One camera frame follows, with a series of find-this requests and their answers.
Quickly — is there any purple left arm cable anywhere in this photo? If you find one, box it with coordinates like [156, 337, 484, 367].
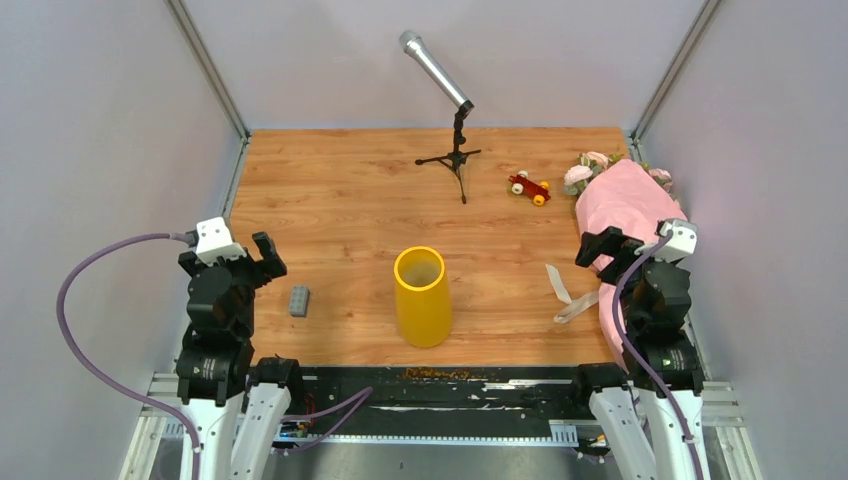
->
[56, 232, 203, 480]

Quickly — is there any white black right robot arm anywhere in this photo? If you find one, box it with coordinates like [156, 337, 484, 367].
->
[570, 219, 710, 479]

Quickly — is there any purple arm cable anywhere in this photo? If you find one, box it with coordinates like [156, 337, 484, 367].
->
[56, 232, 203, 480]
[610, 231, 705, 480]

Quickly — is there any grey building brick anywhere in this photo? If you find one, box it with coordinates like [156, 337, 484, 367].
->
[288, 285, 311, 318]

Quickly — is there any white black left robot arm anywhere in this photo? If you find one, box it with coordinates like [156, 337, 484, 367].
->
[175, 232, 307, 479]

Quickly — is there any silver microphone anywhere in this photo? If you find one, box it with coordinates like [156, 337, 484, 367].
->
[399, 30, 474, 119]

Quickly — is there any black tripod microphone stand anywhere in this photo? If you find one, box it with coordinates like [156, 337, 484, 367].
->
[414, 100, 481, 204]

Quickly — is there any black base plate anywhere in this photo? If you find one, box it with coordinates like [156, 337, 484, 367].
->
[290, 365, 598, 439]

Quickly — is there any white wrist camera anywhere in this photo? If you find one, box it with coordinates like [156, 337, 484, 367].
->
[651, 218, 698, 263]
[195, 216, 247, 266]

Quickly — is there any red toy car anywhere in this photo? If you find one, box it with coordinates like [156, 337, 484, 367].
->
[508, 170, 551, 206]

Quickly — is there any pink flower bouquet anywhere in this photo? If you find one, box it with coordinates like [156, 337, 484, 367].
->
[563, 151, 690, 372]

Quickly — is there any white printed ribbon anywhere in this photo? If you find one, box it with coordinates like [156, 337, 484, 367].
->
[545, 264, 599, 324]

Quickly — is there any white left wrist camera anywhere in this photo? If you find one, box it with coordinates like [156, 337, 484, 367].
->
[195, 216, 247, 266]

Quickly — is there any yellow cylindrical vase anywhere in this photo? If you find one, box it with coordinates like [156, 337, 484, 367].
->
[393, 246, 453, 348]

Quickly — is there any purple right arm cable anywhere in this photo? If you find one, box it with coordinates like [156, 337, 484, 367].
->
[610, 231, 705, 480]

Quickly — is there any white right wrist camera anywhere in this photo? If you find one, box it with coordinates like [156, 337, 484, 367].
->
[651, 218, 698, 263]

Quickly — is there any white slotted cable duct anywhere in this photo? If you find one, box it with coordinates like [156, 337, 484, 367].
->
[158, 421, 580, 446]

